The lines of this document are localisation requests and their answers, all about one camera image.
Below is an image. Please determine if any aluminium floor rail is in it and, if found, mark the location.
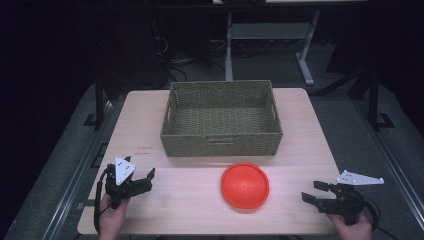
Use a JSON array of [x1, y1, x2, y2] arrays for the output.
[[351, 98, 424, 223], [41, 99, 116, 240]]

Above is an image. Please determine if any grey metal frame desk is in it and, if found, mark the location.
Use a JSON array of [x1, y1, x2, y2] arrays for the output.
[[213, 0, 369, 87]]

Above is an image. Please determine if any green woven basket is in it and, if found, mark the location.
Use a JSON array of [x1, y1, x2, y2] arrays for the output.
[[160, 79, 284, 158]]

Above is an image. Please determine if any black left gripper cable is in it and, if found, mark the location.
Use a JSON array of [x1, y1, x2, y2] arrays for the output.
[[93, 165, 113, 235]]

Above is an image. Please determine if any tangle of black floor cables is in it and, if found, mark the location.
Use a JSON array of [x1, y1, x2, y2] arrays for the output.
[[153, 35, 232, 83]]

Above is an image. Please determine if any black metal stand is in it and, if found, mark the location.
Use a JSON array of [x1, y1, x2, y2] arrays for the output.
[[367, 69, 396, 132], [83, 73, 105, 130]]

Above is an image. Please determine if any person's right hand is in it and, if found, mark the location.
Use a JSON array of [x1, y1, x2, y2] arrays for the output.
[[327, 213, 373, 240]]

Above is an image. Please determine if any person's left hand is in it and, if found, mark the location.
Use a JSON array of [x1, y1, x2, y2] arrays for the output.
[[98, 193, 131, 240]]

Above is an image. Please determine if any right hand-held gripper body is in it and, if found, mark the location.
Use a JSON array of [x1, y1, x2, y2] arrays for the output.
[[316, 169, 385, 226]]

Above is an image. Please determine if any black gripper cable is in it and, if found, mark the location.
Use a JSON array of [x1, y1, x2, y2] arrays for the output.
[[93, 165, 113, 235], [361, 195, 403, 240]]

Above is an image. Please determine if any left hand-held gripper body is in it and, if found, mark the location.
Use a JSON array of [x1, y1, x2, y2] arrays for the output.
[[104, 156, 154, 210]]

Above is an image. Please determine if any orange plastic bowl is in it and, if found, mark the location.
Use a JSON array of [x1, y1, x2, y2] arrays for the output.
[[220, 161, 270, 210]]

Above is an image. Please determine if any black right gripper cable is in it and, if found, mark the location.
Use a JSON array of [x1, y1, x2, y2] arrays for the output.
[[361, 195, 403, 240]]

